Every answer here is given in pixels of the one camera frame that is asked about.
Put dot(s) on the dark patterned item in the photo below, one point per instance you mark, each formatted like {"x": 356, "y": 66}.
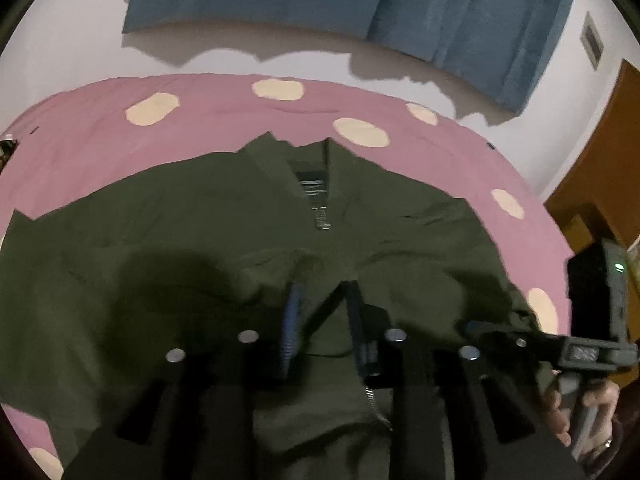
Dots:
{"x": 6, "y": 150}

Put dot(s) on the dark green zip jacket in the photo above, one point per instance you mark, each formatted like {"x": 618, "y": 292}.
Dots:
{"x": 200, "y": 240}

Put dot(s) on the blue curtain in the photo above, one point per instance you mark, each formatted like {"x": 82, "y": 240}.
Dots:
{"x": 380, "y": 5}

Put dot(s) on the grey wall vent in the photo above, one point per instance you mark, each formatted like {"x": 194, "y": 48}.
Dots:
{"x": 592, "y": 40}

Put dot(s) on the pink bed sheet cream dots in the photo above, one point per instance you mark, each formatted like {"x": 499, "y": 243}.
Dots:
{"x": 100, "y": 145}

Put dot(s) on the person's right hand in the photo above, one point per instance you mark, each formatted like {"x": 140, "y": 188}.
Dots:
{"x": 600, "y": 405}

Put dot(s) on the brown wooden door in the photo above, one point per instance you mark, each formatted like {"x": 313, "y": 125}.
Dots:
{"x": 607, "y": 170}

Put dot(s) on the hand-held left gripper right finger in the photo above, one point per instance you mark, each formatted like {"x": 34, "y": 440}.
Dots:
{"x": 361, "y": 332}

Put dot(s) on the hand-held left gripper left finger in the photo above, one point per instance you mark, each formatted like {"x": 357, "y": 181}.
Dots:
{"x": 293, "y": 321}

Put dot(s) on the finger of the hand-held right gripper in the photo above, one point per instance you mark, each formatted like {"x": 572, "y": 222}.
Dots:
{"x": 510, "y": 340}

